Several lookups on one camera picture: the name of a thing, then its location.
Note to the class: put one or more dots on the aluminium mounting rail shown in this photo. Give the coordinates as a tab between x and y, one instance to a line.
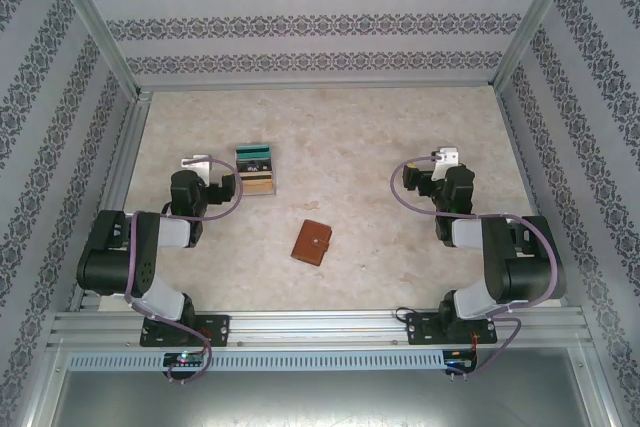
320	327

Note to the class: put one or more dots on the aluminium frame cross beam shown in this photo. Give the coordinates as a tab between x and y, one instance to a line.
320	87

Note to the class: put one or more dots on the small controller board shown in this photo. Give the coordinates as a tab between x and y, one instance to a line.
460	362
185	359

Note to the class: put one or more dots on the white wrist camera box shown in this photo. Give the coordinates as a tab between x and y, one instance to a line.
447	159
197	164

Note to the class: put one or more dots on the grey metal panel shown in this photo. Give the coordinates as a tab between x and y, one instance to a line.
320	402

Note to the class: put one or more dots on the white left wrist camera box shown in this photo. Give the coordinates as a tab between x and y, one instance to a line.
197	164

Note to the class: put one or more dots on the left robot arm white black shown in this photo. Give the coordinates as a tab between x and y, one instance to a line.
110	267

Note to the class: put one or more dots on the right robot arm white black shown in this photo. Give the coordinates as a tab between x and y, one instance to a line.
530	272

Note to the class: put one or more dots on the black VIP card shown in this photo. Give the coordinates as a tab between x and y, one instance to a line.
254	166

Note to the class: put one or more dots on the brown leather card holder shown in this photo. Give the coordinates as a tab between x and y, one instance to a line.
311	243

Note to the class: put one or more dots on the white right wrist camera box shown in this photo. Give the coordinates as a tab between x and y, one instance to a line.
447	159

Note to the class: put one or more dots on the aluminium frame post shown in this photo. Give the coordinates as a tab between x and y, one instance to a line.
90	12
537	12

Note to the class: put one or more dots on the teal card with black stripe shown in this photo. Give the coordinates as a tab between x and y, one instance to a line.
254	151

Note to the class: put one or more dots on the gold card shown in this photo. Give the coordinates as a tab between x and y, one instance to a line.
257	181

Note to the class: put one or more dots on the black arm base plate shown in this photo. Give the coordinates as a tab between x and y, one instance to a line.
220	329
425	329

